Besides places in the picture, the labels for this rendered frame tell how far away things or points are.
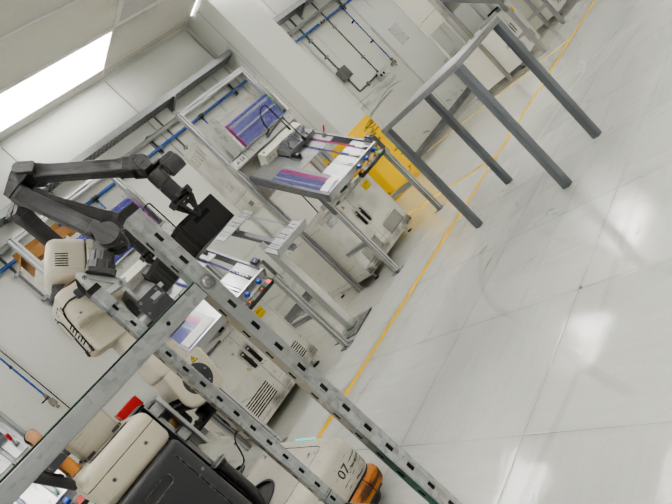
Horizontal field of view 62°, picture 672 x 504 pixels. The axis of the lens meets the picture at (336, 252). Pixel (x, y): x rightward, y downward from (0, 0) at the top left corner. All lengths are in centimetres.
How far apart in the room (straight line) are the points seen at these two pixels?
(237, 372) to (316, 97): 359
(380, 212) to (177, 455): 304
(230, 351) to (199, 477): 181
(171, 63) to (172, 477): 520
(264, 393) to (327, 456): 170
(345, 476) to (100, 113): 466
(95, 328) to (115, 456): 44
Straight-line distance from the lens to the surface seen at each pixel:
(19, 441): 328
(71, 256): 200
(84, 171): 202
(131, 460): 175
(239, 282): 337
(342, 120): 625
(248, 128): 437
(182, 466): 178
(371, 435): 95
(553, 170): 285
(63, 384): 499
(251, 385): 354
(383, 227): 437
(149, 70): 632
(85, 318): 192
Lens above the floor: 94
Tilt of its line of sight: 8 degrees down
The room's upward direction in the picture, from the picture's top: 46 degrees counter-clockwise
